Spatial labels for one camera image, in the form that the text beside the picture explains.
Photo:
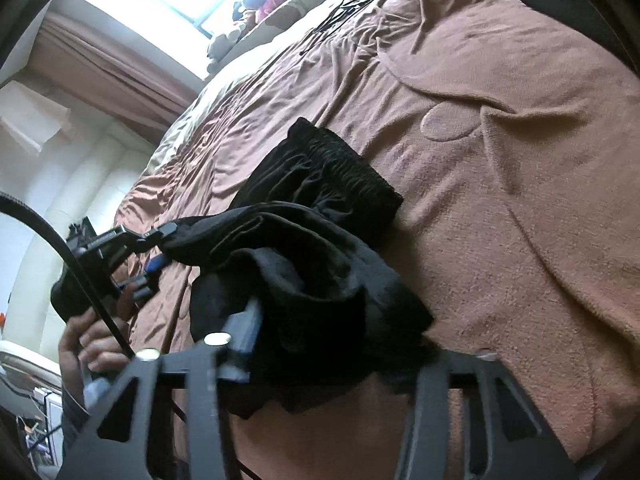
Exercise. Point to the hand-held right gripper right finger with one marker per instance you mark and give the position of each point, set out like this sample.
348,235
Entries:
430,385

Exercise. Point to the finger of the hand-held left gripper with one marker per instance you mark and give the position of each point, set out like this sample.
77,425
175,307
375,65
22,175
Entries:
147,280
145,241

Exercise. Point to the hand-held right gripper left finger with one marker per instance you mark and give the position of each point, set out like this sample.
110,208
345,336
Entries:
245,332

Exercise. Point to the black pants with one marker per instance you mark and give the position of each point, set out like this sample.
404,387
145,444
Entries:
310,260

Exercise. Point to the person's left forearm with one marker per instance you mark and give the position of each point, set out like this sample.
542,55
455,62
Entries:
71,400

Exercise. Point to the person's left hand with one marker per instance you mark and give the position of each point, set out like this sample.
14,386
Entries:
100,347

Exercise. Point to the cream padded headboard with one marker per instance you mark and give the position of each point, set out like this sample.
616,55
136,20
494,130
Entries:
75,185

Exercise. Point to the white bedside cabinet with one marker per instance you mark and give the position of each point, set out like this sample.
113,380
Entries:
25,365

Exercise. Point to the white hanging cloth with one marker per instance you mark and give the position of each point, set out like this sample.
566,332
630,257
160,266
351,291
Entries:
30,115

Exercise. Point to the pink curtain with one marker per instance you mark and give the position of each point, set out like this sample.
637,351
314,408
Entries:
100,60

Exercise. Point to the cream duvet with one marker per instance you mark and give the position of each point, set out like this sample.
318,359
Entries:
235,70

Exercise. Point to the plush toy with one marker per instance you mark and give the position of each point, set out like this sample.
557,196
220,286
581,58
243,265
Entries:
225,42

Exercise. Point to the brown blanket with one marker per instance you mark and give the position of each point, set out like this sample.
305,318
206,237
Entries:
500,160

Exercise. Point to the folded black garment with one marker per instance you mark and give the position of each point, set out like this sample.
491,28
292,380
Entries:
565,0

